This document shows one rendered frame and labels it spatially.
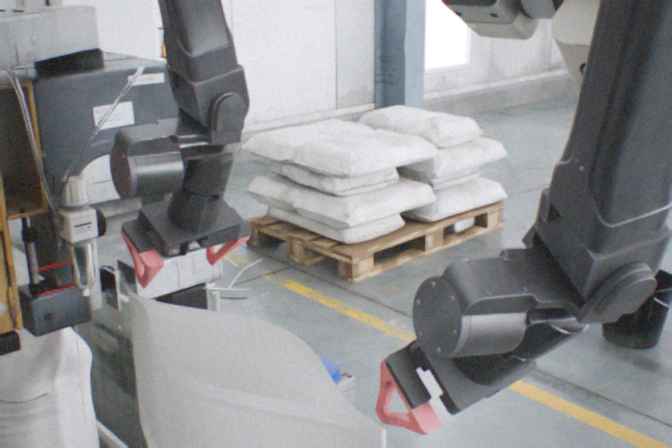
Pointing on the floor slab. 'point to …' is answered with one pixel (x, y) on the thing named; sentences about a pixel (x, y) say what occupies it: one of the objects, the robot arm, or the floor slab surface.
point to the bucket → (643, 318)
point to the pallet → (273, 232)
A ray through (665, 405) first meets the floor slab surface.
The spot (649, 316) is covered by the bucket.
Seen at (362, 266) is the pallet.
